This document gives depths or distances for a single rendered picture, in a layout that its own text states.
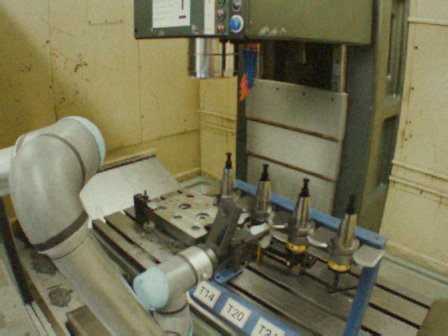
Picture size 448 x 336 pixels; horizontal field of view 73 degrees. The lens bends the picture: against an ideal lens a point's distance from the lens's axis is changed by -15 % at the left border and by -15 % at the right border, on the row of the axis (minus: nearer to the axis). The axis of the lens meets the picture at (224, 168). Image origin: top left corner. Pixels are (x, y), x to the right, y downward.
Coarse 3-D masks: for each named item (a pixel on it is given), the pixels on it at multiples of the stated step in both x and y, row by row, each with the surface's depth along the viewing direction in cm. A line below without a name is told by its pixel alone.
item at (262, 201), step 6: (270, 180) 80; (258, 186) 80; (264, 186) 79; (270, 186) 80; (258, 192) 80; (264, 192) 79; (270, 192) 80; (258, 198) 80; (264, 198) 80; (270, 198) 81; (258, 204) 80; (264, 204) 80; (270, 204) 81; (264, 210) 80
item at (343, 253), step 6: (330, 240) 68; (330, 246) 68; (336, 246) 67; (354, 246) 66; (330, 252) 68; (336, 252) 67; (342, 252) 65; (348, 252) 65; (342, 258) 66; (348, 258) 66
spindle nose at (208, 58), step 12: (192, 48) 98; (204, 48) 97; (216, 48) 96; (228, 48) 98; (192, 60) 100; (204, 60) 98; (216, 60) 98; (228, 60) 99; (192, 72) 101; (204, 72) 99; (216, 72) 99; (228, 72) 101
